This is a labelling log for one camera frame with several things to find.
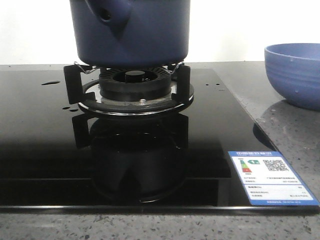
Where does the dark blue cooking pot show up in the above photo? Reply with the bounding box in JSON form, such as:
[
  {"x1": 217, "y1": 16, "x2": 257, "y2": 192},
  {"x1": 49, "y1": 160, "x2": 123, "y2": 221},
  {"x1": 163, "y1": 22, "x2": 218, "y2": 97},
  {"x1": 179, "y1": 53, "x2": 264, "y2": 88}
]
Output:
[{"x1": 69, "y1": 0, "x2": 191, "y2": 69}]

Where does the light blue ceramic bowl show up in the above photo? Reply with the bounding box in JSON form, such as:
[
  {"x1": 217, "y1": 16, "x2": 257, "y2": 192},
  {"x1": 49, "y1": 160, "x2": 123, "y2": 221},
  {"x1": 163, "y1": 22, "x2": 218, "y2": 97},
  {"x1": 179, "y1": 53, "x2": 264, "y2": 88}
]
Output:
[{"x1": 264, "y1": 43, "x2": 320, "y2": 111}]

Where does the black metal pot support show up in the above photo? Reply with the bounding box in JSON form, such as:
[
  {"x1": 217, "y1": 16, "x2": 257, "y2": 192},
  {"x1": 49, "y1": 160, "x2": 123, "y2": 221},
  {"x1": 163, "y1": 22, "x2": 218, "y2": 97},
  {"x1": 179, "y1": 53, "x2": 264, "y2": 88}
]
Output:
[{"x1": 63, "y1": 62, "x2": 194, "y2": 116}]

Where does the black round gas burner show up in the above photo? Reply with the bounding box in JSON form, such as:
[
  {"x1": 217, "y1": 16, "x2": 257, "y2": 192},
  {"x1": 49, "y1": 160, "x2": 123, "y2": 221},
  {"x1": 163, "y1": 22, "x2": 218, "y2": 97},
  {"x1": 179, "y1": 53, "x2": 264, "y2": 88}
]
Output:
[{"x1": 99, "y1": 67, "x2": 171, "y2": 102}]

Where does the black glass gas cooktop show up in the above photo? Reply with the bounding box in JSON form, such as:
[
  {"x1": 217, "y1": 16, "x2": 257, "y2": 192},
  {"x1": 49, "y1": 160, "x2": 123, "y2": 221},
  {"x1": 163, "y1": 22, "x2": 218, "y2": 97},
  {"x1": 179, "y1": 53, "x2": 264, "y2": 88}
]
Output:
[{"x1": 0, "y1": 69, "x2": 320, "y2": 215}]

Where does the blue white energy label sticker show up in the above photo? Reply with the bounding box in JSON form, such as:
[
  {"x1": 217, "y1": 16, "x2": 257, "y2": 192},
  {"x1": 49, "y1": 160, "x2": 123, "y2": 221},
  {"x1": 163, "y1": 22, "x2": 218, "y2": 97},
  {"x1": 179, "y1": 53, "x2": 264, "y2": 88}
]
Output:
[{"x1": 228, "y1": 151, "x2": 320, "y2": 207}]

